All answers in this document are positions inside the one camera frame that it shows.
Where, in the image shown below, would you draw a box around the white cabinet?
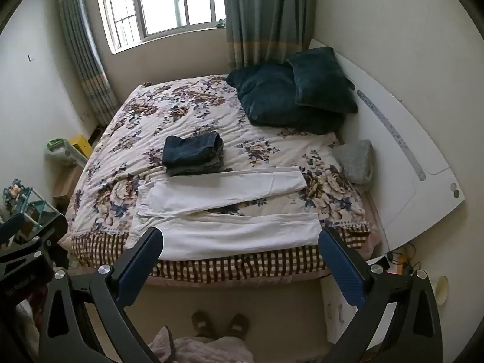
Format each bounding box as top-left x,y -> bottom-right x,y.
319,255 -> 401,345

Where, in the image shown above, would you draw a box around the yellow box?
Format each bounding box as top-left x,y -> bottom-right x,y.
69,135 -> 93,159

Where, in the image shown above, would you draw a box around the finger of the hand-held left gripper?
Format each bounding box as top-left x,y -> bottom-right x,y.
0,214 -> 70,273

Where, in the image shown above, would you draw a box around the wooden bedside table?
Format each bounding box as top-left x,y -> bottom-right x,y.
52,164 -> 83,212

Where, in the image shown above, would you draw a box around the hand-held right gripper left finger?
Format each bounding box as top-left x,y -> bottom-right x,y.
38,227 -> 171,363

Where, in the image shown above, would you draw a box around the large dark teal pillow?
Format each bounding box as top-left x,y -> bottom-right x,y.
226,62 -> 345,135

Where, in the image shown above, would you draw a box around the grey-blue striped curtain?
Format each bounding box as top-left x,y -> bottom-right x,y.
223,0 -> 322,72
57,0 -> 119,127

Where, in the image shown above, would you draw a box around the window with white frame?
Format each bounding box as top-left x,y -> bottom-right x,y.
91,0 -> 227,54

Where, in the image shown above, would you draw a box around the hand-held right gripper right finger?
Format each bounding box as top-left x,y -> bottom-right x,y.
318,228 -> 443,363

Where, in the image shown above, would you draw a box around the white headboard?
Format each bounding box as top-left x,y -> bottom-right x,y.
308,38 -> 466,260

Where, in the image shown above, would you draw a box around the black cable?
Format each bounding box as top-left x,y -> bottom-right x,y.
386,244 -> 424,275

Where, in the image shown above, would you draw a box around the round white wall fitting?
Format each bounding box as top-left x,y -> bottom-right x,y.
434,275 -> 450,305

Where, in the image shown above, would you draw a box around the folded dark blue jeans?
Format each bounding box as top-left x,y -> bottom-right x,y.
162,132 -> 225,177

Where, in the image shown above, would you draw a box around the floral blanket with checked border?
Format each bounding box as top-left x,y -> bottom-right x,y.
65,74 -> 373,282

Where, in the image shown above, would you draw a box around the teal wire rack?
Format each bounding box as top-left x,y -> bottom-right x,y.
0,178 -> 59,244

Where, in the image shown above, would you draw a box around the small dark teal pillow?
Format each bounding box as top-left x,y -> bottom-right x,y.
286,47 -> 359,115

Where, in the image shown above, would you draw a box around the grey knit cloth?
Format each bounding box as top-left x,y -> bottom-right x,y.
332,139 -> 375,184

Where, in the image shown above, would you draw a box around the white pants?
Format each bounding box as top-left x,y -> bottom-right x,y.
135,166 -> 323,261

